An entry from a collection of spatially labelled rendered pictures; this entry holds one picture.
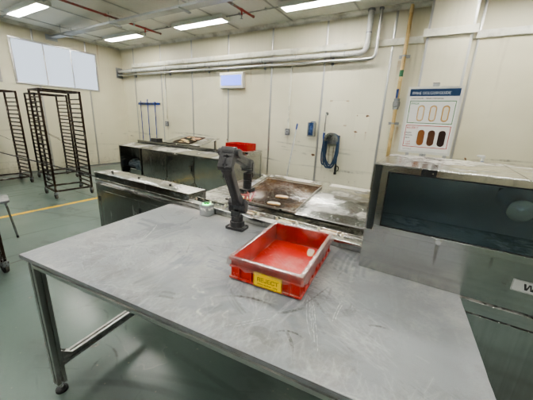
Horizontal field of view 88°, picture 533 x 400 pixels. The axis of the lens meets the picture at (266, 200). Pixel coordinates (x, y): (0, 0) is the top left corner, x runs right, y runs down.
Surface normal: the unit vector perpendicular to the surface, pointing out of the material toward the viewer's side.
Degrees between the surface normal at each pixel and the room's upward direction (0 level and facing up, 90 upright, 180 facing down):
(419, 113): 90
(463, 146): 90
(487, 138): 90
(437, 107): 90
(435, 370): 0
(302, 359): 0
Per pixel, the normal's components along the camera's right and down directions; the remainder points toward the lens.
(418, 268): -0.52, 0.22
